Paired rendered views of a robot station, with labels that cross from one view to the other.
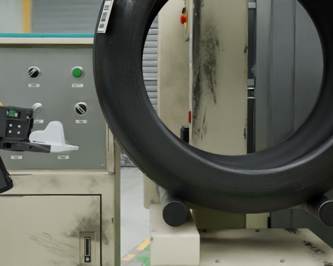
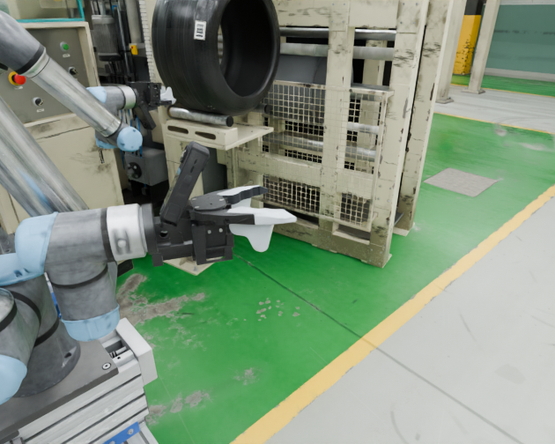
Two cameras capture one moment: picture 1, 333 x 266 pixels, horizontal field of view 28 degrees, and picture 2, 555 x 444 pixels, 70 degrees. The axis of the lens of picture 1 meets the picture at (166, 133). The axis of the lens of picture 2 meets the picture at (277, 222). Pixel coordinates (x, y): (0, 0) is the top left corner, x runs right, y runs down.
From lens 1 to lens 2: 127 cm
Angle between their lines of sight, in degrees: 58
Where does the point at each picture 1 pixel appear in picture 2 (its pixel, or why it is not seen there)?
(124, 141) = (208, 92)
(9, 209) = (54, 144)
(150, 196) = (166, 117)
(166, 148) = (226, 92)
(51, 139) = (169, 96)
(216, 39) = not seen: hidden behind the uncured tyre
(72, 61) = (59, 39)
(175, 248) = (231, 136)
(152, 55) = not seen: outside the picture
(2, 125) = (152, 93)
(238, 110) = not seen: hidden behind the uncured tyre
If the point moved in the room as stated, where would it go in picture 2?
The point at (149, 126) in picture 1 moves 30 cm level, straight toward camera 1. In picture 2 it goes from (221, 84) to (286, 92)
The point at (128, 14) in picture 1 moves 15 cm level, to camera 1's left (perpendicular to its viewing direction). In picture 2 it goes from (210, 29) to (180, 31)
